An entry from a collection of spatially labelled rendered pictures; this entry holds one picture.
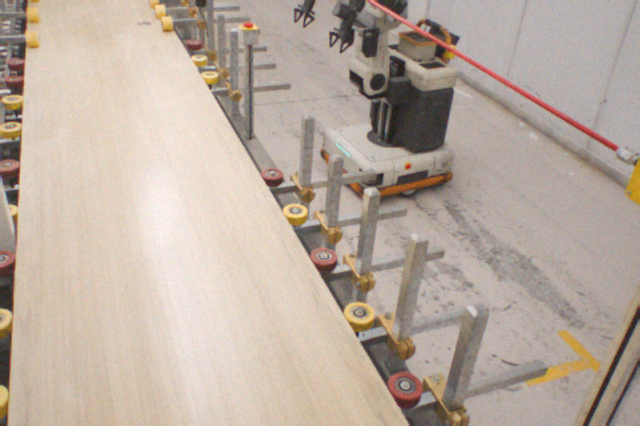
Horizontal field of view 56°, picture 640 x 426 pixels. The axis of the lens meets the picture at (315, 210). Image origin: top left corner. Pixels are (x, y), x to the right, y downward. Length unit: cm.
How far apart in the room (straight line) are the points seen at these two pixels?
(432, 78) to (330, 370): 239
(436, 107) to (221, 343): 248
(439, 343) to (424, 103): 144
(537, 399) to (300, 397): 156
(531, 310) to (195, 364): 207
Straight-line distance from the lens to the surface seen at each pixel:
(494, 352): 289
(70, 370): 150
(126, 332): 155
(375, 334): 165
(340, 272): 179
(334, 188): 187
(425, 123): 365
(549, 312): 320
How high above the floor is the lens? 197
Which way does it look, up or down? 33 degrees down
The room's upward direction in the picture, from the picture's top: 4 degrees clockwise
